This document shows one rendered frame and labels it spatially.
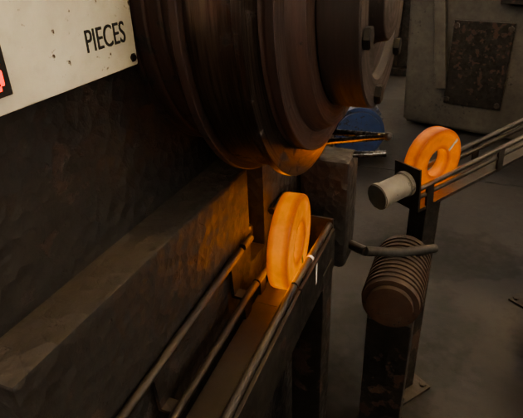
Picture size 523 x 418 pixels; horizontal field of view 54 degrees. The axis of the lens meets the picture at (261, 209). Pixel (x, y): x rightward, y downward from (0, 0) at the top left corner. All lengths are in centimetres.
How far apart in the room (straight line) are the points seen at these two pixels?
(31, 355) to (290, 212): 43
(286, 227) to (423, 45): 282
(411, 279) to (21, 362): 84
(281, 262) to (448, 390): 99
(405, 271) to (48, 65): 87
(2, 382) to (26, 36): 27
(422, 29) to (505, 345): 218
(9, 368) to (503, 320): 168
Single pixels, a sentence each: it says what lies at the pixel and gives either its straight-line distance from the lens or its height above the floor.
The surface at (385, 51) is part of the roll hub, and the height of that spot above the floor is 103.
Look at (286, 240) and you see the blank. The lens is 75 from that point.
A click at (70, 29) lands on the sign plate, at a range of 50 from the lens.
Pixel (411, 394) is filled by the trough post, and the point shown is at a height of 1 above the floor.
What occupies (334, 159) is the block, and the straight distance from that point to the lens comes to 97.
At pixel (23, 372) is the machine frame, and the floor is 87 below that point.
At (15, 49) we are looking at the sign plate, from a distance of 45.
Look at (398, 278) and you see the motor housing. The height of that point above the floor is 53.
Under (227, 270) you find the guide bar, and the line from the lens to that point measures 73.
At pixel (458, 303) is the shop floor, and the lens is 197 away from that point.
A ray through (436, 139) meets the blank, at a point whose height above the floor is 77.
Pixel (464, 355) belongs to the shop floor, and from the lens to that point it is 177.
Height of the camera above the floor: 118
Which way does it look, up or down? 28 degrees down
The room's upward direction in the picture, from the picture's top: 2 degrees counter-clockwise
